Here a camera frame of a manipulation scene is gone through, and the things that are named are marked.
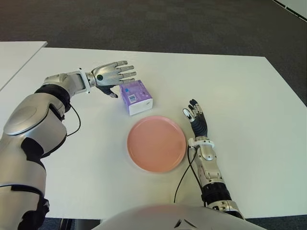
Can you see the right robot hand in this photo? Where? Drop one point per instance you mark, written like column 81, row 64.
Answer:
column 200, row 124

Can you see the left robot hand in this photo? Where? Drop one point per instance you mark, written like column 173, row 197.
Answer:
column 108, row 74

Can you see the purple tissue paper pack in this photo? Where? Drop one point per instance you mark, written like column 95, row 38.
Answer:
column 134, row 95

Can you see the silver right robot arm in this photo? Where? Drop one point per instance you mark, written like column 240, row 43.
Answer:
column 211, row 167

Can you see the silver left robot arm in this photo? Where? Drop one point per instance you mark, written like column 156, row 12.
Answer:
column 36, row 119

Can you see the pink round plate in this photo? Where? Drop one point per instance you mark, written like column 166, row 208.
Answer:
column 156, row 143

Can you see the white side table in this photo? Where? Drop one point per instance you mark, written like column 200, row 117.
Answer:
column 14, row 57

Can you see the silver robot torso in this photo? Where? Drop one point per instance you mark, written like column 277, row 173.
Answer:
column 156, row 218

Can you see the white desk with black edge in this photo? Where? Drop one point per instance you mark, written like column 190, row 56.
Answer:
column 297, row 6

